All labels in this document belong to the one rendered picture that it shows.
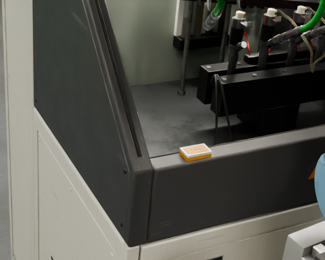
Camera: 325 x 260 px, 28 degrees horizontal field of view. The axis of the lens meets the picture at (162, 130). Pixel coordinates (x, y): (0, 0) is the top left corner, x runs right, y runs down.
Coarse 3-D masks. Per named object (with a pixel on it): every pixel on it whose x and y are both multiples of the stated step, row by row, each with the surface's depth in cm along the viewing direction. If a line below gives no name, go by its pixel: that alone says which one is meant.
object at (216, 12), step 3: (219, 0) 114; (222, 0) 114; (219, 3) 114; (222, 3) 114; (216, 6) 116; (219, 6) 115; (222, 6) 115; (216, 9) 117; (219, 9) 116; (222, 9) 116; (213, 12) 119; (216, 12) 117; (219, 12) 117; (216, 15) 119
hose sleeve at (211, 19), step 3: (213, 9) 119; (210, 12) 120; (210, 15) 120; (213, 15) 119; (219, 15) 119; (207, 18) 124; (210, 18) 121; (213, 18) 120; (216, 18) 120; (207, 21) 124; (210, 21) 122; (213, 21) 122; (207, 24) 125; (210, 24) 124; (213, 24) 124; (207, 27) 127; (210, 27) 127
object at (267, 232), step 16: (288, 208) 132; (304, 208) 133; (224, 224) 125; (240, 224) 126; (256, 224) 128; (272, 224) 131; (288, 224) 133; (304, 224) 136; (160, 240) 119; (176, 240) 120; (192, 240) 122; (208, 240) 124; (224, 240) 126; (240, 240) 129; (256, 240) 131; (272, 240) 133; (144, 256) 118; (160, 256) 120; (176, 256) 123; (192, 256) 124; (208, 256) 126; (224, 256) 129; (240, 256) 131; (256, 256) 133; (272, 256) 136
